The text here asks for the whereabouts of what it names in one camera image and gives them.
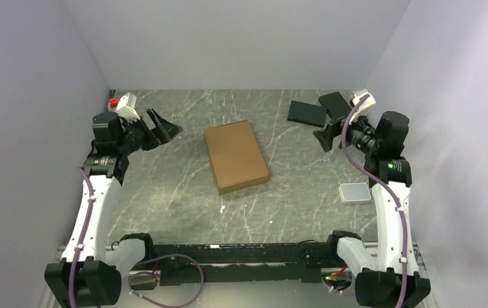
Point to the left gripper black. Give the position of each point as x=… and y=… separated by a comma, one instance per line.
x=165, y=131

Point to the black foam block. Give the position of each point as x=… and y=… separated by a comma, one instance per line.
x=304, y=113
x=334, y=103

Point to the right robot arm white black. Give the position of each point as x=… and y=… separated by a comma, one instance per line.
x=391, y=278

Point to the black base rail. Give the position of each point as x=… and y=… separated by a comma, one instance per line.
x=306, y=261

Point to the black foam block far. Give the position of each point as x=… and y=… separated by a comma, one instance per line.
x=334, y=103

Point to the black foam block near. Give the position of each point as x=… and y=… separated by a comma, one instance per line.
x=304, y=113

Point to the brown cardboard box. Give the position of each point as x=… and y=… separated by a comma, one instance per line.
x=235, y=157

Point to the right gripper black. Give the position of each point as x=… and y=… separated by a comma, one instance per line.
x=325, y=137

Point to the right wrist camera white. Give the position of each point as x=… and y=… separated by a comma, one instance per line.
x=362, y=103

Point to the white rectangular tray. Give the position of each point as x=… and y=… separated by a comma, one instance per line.
x=354, y=192

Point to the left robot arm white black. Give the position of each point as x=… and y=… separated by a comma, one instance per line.
x=89, y=275

